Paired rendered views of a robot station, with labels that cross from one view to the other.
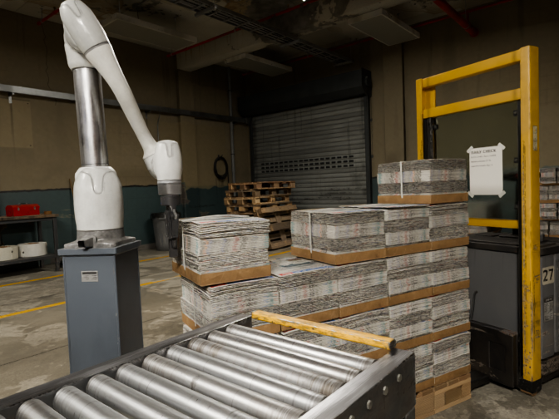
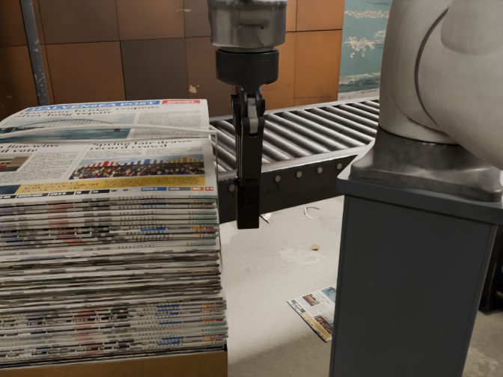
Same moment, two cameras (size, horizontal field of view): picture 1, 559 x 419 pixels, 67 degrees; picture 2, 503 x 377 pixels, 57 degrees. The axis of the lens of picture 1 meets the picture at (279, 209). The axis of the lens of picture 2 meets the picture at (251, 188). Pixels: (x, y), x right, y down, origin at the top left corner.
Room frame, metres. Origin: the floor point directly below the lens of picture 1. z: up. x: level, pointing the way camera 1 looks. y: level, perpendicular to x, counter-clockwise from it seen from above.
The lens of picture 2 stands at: (2.16, 0.65, 1.23)
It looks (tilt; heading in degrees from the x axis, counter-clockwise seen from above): 24 degrees down; 203
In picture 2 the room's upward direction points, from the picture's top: straight up
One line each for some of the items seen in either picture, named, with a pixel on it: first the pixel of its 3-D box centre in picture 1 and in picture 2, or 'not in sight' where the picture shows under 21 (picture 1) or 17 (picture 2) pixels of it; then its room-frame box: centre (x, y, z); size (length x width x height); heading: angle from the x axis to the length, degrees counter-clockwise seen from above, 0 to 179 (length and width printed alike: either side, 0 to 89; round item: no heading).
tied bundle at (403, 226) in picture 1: (381, 228); not in sight; (2.17, -0.52, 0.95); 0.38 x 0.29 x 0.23; 31
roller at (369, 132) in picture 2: not in sight; (350, 129); (0.58, 0.35, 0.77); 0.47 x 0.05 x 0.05; 50
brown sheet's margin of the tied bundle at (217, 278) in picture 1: (229, 271); not in sight; (1.63, 0.21, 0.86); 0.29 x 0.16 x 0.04; 119
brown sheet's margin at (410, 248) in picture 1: (382, 244); not in sight; (2.17, -0.52, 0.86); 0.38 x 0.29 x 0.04; 31
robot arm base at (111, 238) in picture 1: (98, 237); (436, 143); (1.48, 0.64, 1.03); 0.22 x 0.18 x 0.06; 175
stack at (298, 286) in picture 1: (316, 347); not in sight; (1.96, -0.15, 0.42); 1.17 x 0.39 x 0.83; 120
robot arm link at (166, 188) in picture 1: (170, 188); (247, 22); (1.63, 0.42, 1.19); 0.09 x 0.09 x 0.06
